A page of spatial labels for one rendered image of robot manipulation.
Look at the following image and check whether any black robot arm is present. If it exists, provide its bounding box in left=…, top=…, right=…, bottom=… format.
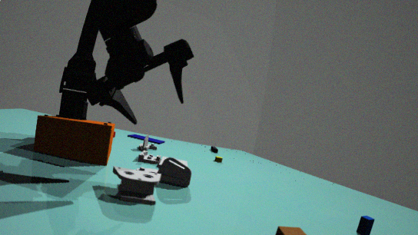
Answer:
left=56, top=0, right=158, bottom=120

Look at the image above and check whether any blue block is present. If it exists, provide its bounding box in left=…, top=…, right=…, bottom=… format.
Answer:
left=356, top=215, right=374, bottom=235

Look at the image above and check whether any dark blue flat bar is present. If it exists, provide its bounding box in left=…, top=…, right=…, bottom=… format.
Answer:
left=128, top=134, right=164, bottom=144

